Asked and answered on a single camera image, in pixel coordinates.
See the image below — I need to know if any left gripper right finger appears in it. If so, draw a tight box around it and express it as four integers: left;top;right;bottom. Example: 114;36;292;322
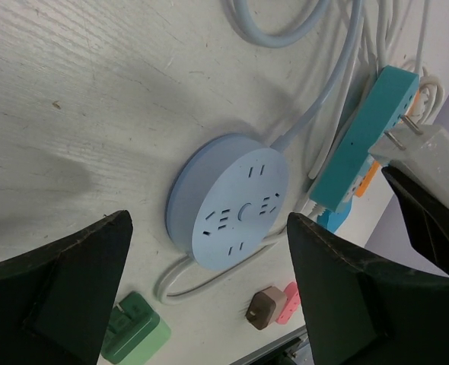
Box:
287;213;449;364

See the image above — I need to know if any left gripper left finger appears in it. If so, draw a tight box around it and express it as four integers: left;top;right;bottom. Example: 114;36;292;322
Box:
0;211;133;364

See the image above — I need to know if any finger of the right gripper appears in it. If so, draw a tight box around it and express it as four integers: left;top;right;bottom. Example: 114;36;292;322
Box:
381;167;449;275

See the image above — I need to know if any white charger plug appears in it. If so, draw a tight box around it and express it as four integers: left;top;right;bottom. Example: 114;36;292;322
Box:
368;116;449;209

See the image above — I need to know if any green charger plug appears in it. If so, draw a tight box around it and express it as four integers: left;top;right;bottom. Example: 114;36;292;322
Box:
100;291;171;365

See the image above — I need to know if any round light blue power strip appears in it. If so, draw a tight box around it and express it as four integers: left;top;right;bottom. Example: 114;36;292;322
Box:
165;134;289;271

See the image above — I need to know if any pink flat plug adapter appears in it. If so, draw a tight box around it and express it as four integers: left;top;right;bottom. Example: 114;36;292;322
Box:
275;281;301;325

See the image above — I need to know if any brown charger plug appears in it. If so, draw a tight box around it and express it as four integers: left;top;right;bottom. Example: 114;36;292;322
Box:
245;286;287;331

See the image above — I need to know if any blue flat plug adapter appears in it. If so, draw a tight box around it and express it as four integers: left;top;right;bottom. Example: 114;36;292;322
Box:
317;201;352;233

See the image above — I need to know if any orange power strip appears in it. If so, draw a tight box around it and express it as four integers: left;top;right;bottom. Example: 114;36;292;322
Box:
355;91;419;198

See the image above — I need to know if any teal power strip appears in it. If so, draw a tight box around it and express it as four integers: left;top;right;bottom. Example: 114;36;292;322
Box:
310;66;419;212

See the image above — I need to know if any aluminium table frame rail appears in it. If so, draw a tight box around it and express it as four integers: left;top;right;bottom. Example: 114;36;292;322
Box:
231;325;309;365

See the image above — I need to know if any white cord of orange strip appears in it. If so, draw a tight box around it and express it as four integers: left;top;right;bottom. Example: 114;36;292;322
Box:
414;75;447;126

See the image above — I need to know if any light blue power cord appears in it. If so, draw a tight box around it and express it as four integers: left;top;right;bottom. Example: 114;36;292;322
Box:
221;0;365;153

